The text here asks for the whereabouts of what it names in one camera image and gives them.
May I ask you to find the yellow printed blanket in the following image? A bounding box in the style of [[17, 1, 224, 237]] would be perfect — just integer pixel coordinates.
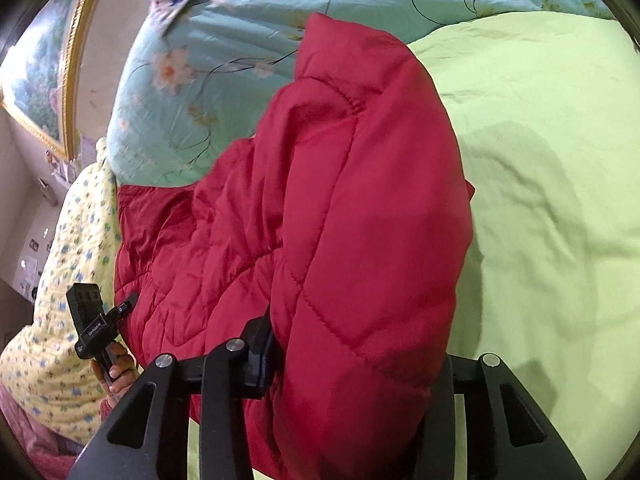
[[0, 137, 132, 447]]

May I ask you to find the red quilted jacket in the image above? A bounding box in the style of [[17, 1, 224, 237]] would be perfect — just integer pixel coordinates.
[[114, 11, 476, 480]]

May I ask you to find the teal floral quilt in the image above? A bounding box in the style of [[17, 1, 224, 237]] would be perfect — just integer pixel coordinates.
[[106, 0, 617, 189]]

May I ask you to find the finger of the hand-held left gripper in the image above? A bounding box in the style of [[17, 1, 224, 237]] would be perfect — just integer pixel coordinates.
[[115, 292, 141, 318]]

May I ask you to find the gold framed painting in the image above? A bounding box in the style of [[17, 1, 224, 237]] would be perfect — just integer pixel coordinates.
[[0, 0, 119, 162]]

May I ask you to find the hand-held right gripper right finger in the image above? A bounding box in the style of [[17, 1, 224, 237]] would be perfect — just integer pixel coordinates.
[[415, 352, 587, 480]]

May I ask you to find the light green bed sheet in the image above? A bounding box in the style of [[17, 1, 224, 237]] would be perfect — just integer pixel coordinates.
[[186, 13, 640, 480]]

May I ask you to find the pink fuzzy cloth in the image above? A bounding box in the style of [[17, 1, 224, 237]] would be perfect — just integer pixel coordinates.
[[0, 384, 85, 469]]

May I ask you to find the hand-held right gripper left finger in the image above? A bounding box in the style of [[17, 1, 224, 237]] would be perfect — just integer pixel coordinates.
[[65, 315, 277, 480]]

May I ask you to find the person's left hand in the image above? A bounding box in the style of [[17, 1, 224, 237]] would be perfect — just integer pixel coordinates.
[[90, 341, 139, 396]]

